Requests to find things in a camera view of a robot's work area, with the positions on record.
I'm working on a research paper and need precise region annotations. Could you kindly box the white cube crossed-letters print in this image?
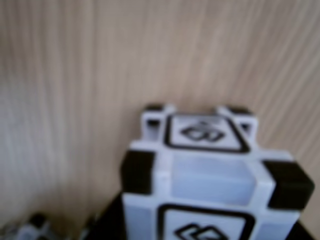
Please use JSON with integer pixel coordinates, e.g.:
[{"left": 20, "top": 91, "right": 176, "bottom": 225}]
[{"left": 9, "top": 211, "right": 98, "bottom": 240}]

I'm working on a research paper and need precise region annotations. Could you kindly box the white cube hexagon print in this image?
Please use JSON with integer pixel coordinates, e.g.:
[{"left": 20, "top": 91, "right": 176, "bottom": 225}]
[{"left": 119, "top": 102, "right": 316, "bottom": 240}]

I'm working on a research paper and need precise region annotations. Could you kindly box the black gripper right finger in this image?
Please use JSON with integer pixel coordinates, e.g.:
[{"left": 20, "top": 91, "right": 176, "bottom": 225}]
[{"left": 298, "top": 219, "right": 320, "bottom": 240}]

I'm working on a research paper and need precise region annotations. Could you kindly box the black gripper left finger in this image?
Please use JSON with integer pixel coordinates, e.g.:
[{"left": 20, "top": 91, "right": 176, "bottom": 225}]
[{"left": 87, "top": 194, "right": 124, "bottom": 240}]

